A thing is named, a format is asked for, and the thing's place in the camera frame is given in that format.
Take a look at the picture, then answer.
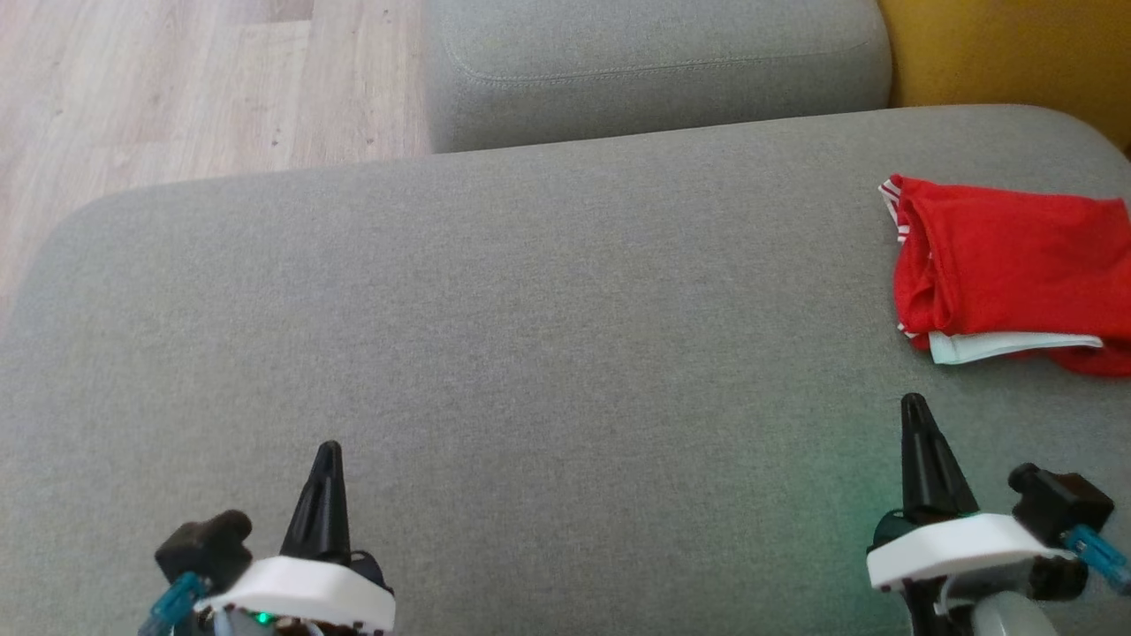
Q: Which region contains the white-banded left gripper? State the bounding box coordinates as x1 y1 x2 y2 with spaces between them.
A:
193 440 397 635

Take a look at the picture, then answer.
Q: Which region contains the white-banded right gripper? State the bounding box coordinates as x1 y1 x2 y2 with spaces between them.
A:
866 393 1074 593

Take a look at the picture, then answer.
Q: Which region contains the red white numbered jersey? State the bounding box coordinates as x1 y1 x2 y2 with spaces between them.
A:
879 174 1131 354

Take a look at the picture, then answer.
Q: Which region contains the red white plain garment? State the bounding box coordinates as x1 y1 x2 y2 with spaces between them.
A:
928 331 1131 379

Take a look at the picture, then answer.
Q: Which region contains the large grey sofa ottoman cushion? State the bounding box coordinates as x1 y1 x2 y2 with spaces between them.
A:
0 104 1131 636

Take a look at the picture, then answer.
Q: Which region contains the wide yellow sofa back cushion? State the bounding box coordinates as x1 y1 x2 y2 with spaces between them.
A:
877 0 1131 151

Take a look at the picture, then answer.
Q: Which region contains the long grey sofa seat cushion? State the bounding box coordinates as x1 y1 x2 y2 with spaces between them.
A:
424 0 893 155

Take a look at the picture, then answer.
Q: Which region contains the teal left cable connector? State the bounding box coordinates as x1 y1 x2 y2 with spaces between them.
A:
137 572 213 636

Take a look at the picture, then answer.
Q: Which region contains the teal cable connector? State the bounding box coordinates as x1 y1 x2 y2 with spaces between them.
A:
137 572 213 636
1060 524 1131 594

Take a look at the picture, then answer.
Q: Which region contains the teal right cable connector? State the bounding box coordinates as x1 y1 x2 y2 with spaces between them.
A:
1060 524 1131 594

